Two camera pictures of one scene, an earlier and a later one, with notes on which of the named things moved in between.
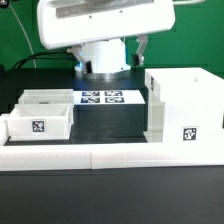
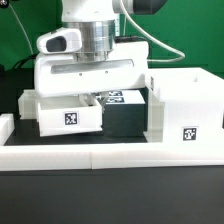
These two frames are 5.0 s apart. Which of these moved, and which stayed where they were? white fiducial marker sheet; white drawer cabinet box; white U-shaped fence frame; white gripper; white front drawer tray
Moved: white front drawer tray; white gripper
Stayed: white drawer cabinet box; white fiducial marker sheet; white U-shaped fence frame
